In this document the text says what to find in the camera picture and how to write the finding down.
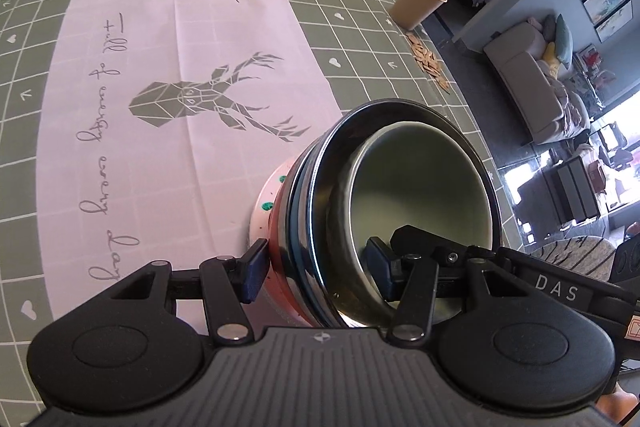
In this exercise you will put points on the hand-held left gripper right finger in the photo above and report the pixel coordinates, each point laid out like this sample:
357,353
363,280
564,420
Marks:
380,268

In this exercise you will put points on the white painted plate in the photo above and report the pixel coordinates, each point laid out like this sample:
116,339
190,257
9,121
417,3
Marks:
267,192

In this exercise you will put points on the beige sofa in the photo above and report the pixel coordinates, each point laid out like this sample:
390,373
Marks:
530,82

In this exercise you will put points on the tan cup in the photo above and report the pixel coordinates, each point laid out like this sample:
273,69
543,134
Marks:
415,2

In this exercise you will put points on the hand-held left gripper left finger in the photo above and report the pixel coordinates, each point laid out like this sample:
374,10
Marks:
255,268

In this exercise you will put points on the framed wall pictures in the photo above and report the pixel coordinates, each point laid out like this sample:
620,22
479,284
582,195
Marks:
607,2

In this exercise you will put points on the white deer print table runner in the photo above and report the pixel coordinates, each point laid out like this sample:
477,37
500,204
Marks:
200,32

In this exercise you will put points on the striped grey cloth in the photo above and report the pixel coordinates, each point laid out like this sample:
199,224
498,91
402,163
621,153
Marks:
575,254

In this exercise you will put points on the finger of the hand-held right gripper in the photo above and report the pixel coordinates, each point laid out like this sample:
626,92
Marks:
415,239

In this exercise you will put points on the black low cabinet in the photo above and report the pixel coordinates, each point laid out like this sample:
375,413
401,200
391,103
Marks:
572,192

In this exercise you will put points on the orange steel bowl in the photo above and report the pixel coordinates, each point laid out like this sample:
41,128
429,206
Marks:
282,287

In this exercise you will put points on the person's right forearm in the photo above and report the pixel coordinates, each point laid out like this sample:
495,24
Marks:
617,409

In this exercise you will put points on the blue steel bowl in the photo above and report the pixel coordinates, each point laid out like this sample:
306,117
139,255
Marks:
325,227

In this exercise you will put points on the small green ceramic bowl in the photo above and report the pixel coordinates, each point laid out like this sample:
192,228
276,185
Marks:
425,177

